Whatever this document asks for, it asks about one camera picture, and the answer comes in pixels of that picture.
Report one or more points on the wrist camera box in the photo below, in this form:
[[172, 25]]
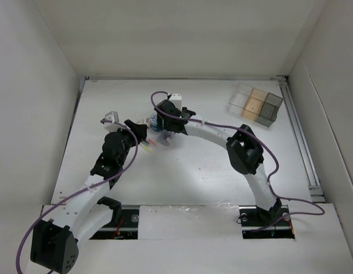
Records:
[[111, 120], [176, 100]]

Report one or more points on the clear plastic container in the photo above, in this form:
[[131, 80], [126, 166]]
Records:
[[239, 97]]

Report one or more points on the highlighter pen pack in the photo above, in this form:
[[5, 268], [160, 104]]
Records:
[[148, 145]]

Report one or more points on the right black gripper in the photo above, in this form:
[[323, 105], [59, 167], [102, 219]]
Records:
[[160, 123]]

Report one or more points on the grey plastic container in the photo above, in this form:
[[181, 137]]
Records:
[[269, 110]]

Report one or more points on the blue tape roll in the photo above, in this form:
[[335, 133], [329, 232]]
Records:
[[154, 123]]

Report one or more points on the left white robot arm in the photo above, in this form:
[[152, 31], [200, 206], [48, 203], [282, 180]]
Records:
[[55, 243]]

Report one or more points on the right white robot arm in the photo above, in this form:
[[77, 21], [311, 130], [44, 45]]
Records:
[[245, 153]]

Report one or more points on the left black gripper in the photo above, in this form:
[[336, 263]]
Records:
[[138, 130]]

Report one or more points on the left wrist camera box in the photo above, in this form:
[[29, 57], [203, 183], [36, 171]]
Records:
[[111, 120]]

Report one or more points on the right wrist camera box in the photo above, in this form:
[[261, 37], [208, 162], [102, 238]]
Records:
[[176, 100]]

